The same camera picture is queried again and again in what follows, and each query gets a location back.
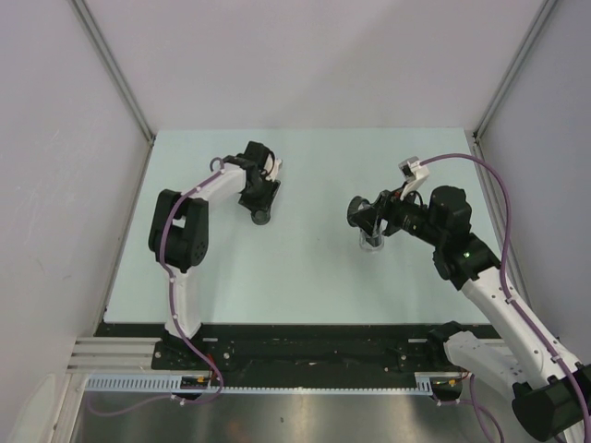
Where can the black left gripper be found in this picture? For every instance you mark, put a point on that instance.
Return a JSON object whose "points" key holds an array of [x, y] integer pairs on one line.
{"points": [[266, 201]]}

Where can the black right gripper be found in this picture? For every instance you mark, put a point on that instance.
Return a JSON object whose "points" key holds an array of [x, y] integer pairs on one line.
{"points": [[388, 206]]}

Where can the clear elbow fitting with grey nut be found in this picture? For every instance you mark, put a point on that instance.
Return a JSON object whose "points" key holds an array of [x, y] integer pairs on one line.
{"points": [[363, 216]]}

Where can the dark grey threaded ring nut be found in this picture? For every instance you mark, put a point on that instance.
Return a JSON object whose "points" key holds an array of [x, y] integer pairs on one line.
{"points": [[261, 217]]}

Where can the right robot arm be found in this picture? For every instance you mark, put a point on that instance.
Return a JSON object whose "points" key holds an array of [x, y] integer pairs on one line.
{"points": [[548, 386]]}

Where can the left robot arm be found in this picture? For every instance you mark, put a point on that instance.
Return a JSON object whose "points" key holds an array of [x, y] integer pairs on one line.
{"points": [[180, 228]]}

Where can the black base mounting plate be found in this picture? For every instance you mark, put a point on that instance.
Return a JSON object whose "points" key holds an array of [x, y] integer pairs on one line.
{"points": [[343, 355]]}

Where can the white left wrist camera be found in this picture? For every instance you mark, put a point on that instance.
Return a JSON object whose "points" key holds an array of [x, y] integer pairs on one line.
{"points": [[272, 168]]}

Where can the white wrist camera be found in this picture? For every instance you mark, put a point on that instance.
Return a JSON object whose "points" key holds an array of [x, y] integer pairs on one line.
{"points": [[415, 174], [272, 168]]}

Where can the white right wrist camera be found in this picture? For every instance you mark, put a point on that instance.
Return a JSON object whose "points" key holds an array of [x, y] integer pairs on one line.
{"points": [[415, 174]]}

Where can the right aluminium frame post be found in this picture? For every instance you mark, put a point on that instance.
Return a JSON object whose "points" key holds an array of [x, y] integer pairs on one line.
{"points": [[533, 33]]}

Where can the aluminium frame post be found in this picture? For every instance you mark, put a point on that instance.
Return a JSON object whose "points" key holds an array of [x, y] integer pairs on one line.
{"points": [[533, 33], [92, 29]]}

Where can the white slotted cable duct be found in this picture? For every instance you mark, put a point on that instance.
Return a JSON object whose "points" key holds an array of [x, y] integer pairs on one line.
{"points": [[416, 384]]}

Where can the left aluminium frame post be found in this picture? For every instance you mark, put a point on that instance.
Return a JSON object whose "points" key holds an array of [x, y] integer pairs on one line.
{"points": [[92, 29]]}

